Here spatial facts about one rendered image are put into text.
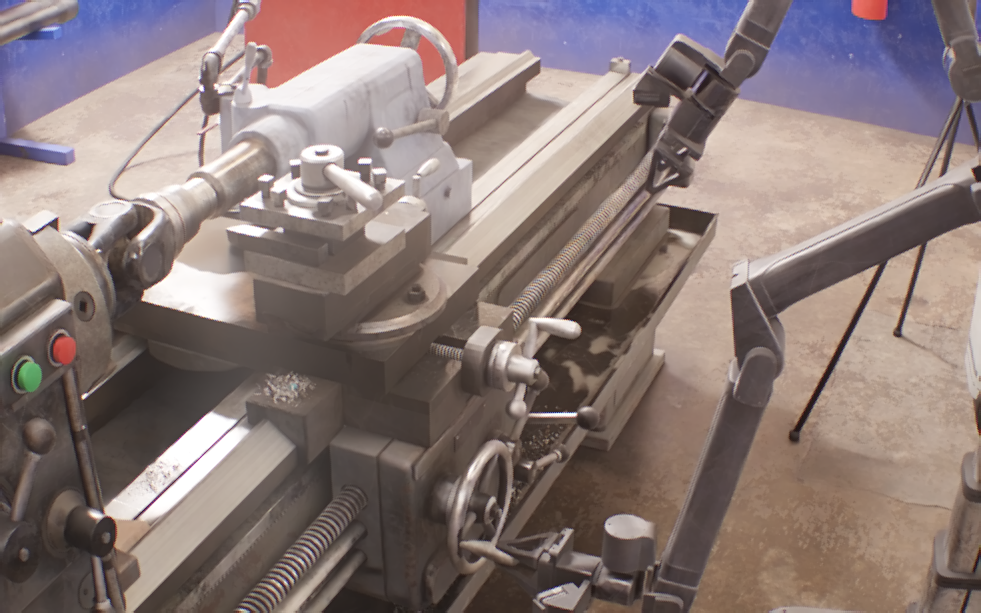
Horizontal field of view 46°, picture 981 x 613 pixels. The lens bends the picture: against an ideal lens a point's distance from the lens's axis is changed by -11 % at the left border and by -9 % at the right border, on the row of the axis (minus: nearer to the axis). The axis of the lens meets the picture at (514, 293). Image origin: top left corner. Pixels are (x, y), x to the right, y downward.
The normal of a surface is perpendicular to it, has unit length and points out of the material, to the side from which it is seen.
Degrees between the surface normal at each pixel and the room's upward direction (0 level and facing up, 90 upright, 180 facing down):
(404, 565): 90
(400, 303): 0
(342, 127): 86
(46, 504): 90
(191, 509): 36
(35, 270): 45
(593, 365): 0
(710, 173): 0
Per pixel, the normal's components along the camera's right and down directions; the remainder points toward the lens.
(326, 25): -0.04, 0.45
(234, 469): 0.56, -0.61
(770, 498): 0.02, -0.89
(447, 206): 0.93, 0.19
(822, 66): -0.38, 0.41
